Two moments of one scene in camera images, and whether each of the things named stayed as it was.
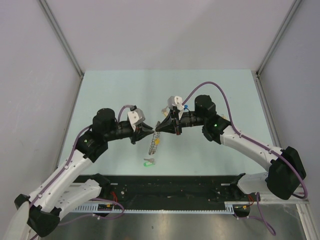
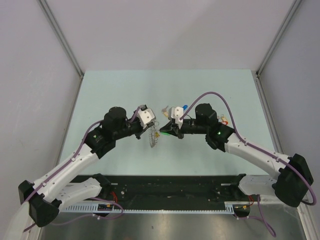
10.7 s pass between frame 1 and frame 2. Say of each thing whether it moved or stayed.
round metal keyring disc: moved
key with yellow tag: stayed
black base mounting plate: stayed
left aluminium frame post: stayed
